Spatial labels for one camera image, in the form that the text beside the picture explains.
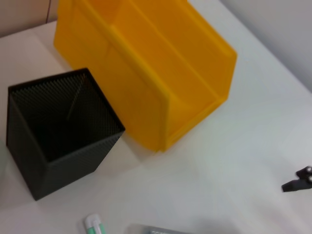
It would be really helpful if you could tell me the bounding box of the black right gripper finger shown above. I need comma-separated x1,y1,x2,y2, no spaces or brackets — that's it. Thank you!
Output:
281,165,312,193

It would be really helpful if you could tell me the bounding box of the grey marker pen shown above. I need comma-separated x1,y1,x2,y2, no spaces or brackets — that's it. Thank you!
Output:
126,223,176,234

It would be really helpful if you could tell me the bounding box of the black mesh pen holder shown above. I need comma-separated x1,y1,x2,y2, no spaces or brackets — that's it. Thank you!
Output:
6,68,126,201

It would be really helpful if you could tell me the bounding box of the yellow plastic bin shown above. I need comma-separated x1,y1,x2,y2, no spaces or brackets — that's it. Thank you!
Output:
53,0,238,153

